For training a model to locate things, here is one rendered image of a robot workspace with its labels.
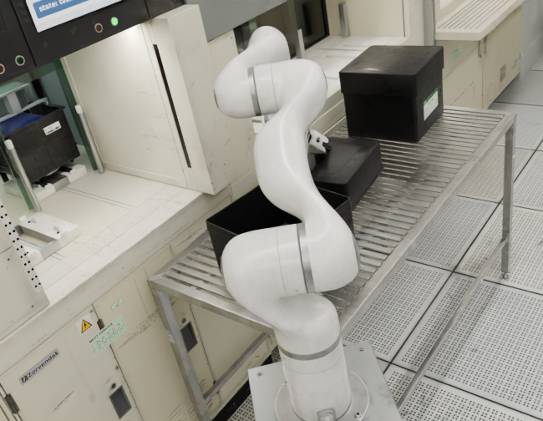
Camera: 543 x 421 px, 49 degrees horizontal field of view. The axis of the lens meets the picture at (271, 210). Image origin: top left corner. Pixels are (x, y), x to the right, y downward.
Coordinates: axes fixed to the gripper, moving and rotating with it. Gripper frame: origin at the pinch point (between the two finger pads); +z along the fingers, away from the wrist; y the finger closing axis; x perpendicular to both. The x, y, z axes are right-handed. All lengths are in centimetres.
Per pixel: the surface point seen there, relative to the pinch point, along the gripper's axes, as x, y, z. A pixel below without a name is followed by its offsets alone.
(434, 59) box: -44, -21, 29
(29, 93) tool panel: -5, 110, -26
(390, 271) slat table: 34, -35, -16
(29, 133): 14, 80, -43
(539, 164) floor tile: -52, -43, 178
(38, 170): 24, 81, -36
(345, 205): 20.4, -23.4, -26.3
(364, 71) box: -34.3, -1.8, 16.3
